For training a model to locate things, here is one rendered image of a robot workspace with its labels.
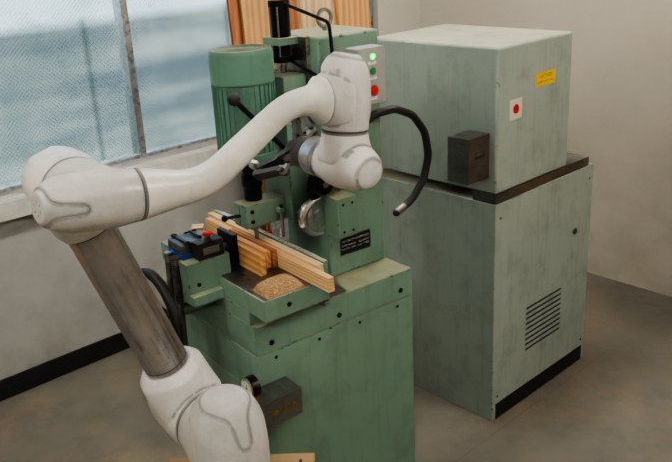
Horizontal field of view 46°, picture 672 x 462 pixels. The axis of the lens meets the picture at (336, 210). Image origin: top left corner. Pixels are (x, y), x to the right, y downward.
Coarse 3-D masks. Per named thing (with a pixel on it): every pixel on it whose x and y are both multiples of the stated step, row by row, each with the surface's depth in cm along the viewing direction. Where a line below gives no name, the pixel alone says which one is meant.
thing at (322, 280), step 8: (208, 224) 254; (216, 224) 249; (224, 224) 249; (216, 232) 251; (280, 256) 222; (288, 256) 221; (280, 264) 224; (288, 264) 220; (296, 264) 217; (304, 264) 216; (296, 272) 218; (304, 272) 214; (312, 272) 211; (320, 272) 210; (312, 280) 212; (320, 280) 209; (328, 280) 206; (320, 288) 210; (328, 288) 207
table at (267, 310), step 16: (240, 272) 222; (272, 272) 221; (288, 272) 221; (224, 288) 220; (240, 288) 213; (304, 288) 211; (192, 304) 217; (240, 304) 215; (256, 304) 207; (272, 304) 205; (288, 304) 208; (304, 304) 212; (272, 320) 207
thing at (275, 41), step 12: (276, 0) 216; (288, 0) 217; (276, 12) 216; (288, 12) 219; (276, 24) 218; (288, 24) 219; (276, 36) 219; (288, 36) 220; (276, 48) 220; (288, 48) 221; (276, 60) 221
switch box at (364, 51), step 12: (348, 48) 221; (360, 48) 220; (372, 48) 221; (372, 60) 222; (384, 60) 225; (384, 72) 226; (372, 84) 224; (384, 84) 226; (372, 96) 225; (384, 96) 228
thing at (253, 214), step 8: (272, 192) 235; (240, 200) 229; (264, 200) 228; (272, 200) 229; (280, 200) 230; (240, 208) 226; (248, 208) 224; (256, 208) 226; (264, 208) 228; (272, 208) 229; (248, 216) 225; (256, 216) 226; (264, 216) 228; (272, 216) 230; (240, 224) 228; (248, 224) 225; (256, 224) 227; (264, 224) 229
